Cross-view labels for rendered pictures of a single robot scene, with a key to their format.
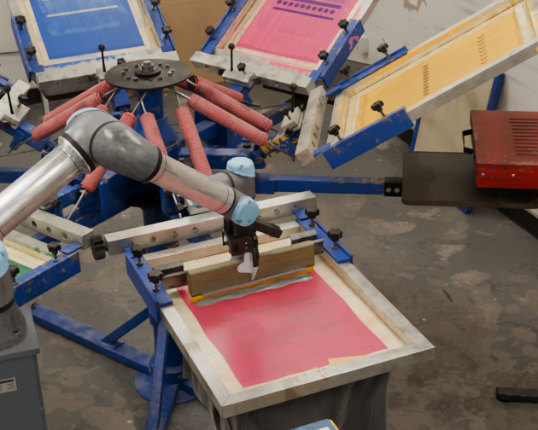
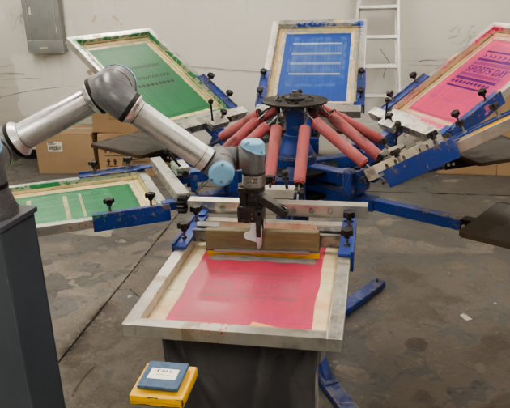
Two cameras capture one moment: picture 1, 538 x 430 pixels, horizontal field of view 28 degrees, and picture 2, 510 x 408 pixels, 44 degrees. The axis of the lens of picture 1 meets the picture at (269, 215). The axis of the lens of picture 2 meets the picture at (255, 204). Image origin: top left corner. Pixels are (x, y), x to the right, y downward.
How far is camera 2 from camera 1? 1.59 m
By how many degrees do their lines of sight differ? 31
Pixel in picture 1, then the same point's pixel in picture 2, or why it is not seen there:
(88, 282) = not seen: hidden behind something
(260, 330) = (229, 286)
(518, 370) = not seen: outside the picture
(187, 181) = (160, 129)
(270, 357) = (211, 306)
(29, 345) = not seen: outside the picture
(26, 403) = not seen: outside the picture
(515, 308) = not seen: outside the picture
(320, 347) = (257, 312)
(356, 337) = (295, 314)
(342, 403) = (265, 371)
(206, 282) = (218, 240)
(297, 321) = (265, 288)
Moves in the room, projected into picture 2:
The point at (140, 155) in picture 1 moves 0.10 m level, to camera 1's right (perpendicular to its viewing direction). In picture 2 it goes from (113, 95) to (141, 98)
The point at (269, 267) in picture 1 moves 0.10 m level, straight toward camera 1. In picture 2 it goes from (275, 243) to (259, 254)
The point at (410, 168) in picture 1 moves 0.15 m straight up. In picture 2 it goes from (490, 213) to (495, 176)
